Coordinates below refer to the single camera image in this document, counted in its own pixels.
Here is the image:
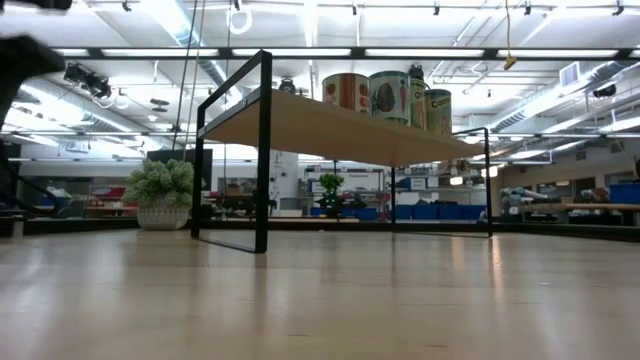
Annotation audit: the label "red tomato tin can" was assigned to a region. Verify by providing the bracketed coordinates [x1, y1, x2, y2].
[321, 72, 372, 116]

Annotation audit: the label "mixed vegetables tin can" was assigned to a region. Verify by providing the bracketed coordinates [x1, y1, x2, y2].
[368, 70, 413, 126]

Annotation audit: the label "green oranges tin can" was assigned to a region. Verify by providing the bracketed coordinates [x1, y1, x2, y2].
[409, 78, 430, 132]

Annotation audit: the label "carrots tin can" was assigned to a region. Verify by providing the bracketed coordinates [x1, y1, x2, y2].
[424, 88, 453, 137]

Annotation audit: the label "small dark green plant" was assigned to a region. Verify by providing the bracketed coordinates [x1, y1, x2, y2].
[318, 172, 346, 219]

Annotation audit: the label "white building pillar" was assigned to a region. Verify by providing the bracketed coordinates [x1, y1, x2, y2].
[269, 149, 300, 217]

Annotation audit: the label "black monitor panel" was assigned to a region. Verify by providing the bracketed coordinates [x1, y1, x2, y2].
[147, 148, 214, 191]

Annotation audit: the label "pale green plant white pot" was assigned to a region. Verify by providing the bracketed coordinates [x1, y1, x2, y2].
[122, 157, 196, 232]

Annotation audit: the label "red storage box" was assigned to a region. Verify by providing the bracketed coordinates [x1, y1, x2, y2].
[88, 186, 127, 210]

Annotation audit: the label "black ceiling spotlights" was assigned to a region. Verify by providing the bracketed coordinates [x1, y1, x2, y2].
[63, 62, 114, 101]

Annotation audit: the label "white ceiling air vent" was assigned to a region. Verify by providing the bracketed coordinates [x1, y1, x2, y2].
[558, 61, 582, 89]

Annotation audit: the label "wooden workbench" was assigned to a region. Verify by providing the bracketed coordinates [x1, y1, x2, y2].
[519, 202, 640, 214]

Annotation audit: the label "large blue storage bin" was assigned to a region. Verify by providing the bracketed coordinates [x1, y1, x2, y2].
[608, 182, 640, 205]

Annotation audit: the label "white wall board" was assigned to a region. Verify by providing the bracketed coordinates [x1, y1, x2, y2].
[304, 167, 386, 197]

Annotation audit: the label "black frame wooden shelf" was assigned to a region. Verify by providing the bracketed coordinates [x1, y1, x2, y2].
[189, 48, 494, 255]

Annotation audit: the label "black overhead frame beam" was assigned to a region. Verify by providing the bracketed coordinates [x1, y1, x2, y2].
[49, 46, 640, 62]

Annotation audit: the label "tan hanging cord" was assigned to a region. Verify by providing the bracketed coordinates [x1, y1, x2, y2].
[182, 0, 207, 161]

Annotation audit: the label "white cable loop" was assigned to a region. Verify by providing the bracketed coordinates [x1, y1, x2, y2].
[227, 4, 254, 36]

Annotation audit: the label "dark hanging cord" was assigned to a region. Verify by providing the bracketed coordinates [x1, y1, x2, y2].
[171, 0, 200, 151]

